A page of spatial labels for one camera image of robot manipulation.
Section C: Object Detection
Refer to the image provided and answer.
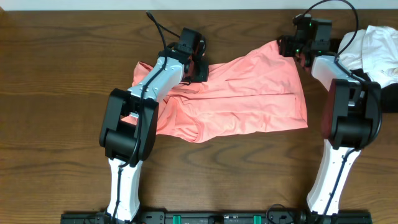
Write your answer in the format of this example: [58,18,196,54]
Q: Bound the pink printed t-shirt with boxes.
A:
[121,40,308,144]

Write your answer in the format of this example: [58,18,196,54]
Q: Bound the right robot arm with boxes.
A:
[277,14,382,223]

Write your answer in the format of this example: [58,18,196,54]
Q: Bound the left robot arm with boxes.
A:
[99,28,208,223]

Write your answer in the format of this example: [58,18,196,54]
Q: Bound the black fabric container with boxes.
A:
[352,68,398,113]

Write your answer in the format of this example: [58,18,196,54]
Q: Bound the white crumpled cloth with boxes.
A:
[338,26,397,88]

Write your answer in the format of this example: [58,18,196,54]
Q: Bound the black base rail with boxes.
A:
[60,210,373,224]

